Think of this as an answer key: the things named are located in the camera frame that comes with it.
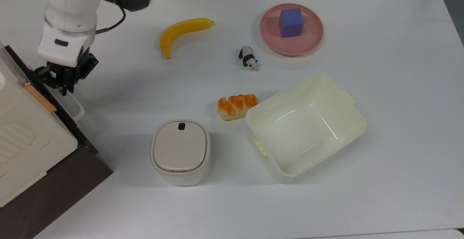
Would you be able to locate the cream open plastic bin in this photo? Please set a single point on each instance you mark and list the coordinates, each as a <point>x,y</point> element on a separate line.
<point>308,134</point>

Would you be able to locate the yellow toy banana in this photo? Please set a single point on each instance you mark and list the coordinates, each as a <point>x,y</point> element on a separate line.
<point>181,27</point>

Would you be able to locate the purple foam cube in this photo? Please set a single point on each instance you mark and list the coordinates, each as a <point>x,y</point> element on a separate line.
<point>290,23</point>

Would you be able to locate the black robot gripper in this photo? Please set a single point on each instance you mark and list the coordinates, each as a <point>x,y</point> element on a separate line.
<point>69,75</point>

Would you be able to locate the dark wood drawer cabinet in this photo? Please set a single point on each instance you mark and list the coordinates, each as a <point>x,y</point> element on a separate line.
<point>54,195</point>

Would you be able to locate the pink round plate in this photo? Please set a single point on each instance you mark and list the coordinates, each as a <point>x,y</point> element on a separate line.
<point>308,43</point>

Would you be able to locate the small beige lidded trash can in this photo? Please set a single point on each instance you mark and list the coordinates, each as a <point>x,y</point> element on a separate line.
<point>180,148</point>

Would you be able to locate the orange glazed toy bread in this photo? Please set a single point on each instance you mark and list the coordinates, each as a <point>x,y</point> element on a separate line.
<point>235,105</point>

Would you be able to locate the cream plastic storage box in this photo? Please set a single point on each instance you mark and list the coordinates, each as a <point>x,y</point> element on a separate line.
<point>29,141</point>

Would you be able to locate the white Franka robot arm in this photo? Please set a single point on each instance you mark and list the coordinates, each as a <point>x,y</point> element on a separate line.
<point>70,3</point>

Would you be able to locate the small panda figurine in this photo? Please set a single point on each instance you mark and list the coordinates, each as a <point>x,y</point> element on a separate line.
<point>247,56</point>

